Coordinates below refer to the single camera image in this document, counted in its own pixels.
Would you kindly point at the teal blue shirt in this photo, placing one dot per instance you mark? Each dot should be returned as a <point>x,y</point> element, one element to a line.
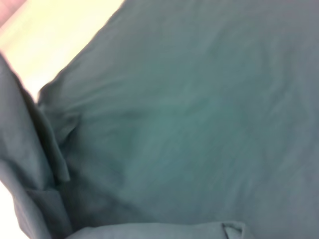
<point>189,129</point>

